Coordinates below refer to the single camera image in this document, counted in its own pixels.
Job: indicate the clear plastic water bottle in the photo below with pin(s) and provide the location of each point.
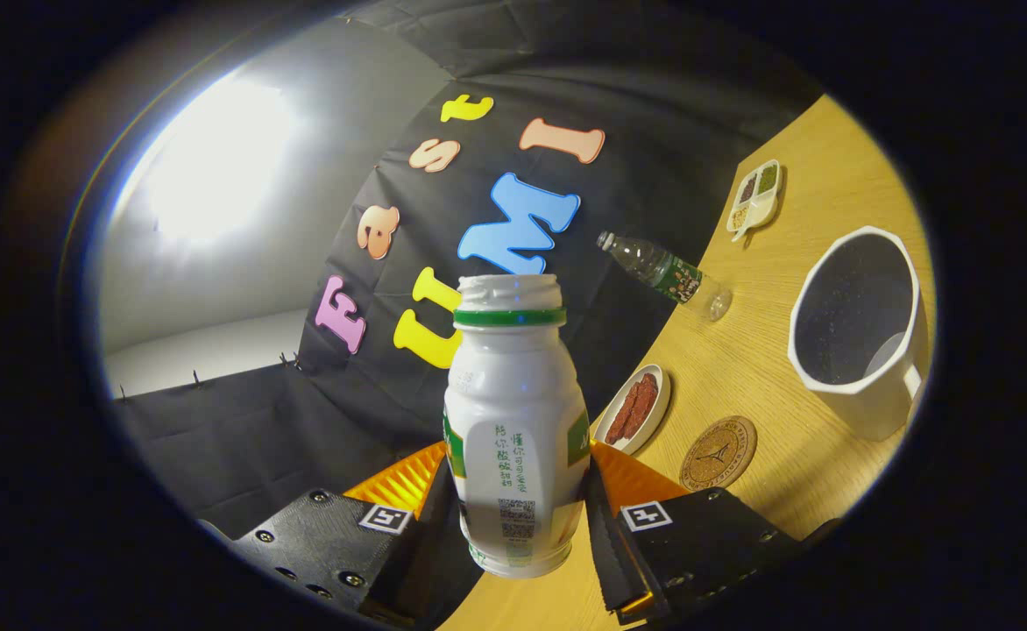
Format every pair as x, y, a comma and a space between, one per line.
673, 278

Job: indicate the red sausage slices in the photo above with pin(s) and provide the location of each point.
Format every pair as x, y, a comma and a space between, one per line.
633, 408

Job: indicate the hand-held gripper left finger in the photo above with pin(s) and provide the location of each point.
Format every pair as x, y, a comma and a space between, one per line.
426, 548

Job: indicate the white juice bottle green label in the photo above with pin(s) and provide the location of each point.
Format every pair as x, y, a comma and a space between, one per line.
513, 394

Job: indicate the white divided bean tray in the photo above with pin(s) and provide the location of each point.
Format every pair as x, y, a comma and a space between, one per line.
755, 200

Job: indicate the round cork coaster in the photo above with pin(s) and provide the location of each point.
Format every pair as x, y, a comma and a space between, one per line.
718, 453

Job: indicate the beige round plate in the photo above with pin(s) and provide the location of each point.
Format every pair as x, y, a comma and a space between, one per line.
658, 412

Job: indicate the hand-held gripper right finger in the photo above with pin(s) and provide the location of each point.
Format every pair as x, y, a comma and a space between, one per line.
605, 539

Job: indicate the wooden table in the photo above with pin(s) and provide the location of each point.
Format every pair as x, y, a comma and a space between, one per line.
759, 368

